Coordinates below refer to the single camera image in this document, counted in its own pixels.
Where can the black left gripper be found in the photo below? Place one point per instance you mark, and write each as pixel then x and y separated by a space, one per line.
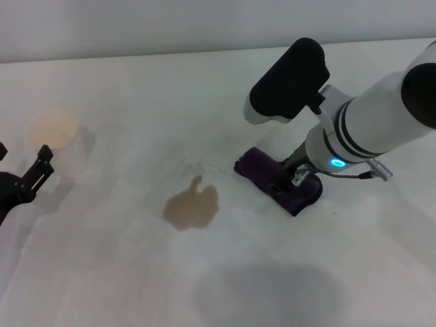
pixel 13 190

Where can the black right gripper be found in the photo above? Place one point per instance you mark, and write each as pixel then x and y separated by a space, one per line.
pixel 295 160

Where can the purple rag with black trim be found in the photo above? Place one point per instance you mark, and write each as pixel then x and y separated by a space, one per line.
pixel 303 194

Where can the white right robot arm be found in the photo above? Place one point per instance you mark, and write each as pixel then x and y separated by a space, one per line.
pixel 374 119

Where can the brown water stain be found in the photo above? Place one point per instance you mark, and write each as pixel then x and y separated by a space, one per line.
pixel 192 207

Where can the white paper cup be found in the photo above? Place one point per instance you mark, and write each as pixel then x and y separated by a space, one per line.
pixel 51 129

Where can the black and white wrist camera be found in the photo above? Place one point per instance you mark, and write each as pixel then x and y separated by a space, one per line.
pixel 289 81

